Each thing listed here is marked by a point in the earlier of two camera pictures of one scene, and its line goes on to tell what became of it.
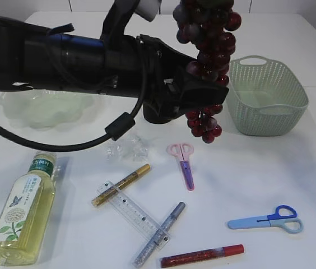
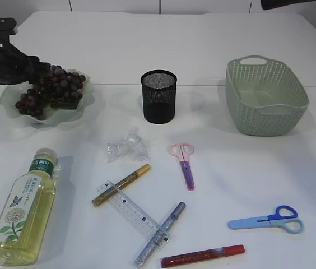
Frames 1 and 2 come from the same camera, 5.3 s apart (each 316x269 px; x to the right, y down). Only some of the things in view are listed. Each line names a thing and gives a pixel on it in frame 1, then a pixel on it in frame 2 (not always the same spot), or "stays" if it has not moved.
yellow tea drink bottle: [22, 219] stays
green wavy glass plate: [42, 110] stays
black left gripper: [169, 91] to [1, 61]
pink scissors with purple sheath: [183, 150] stays
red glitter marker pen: [195, 256] stays
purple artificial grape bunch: [210, 26] to [60, 88]
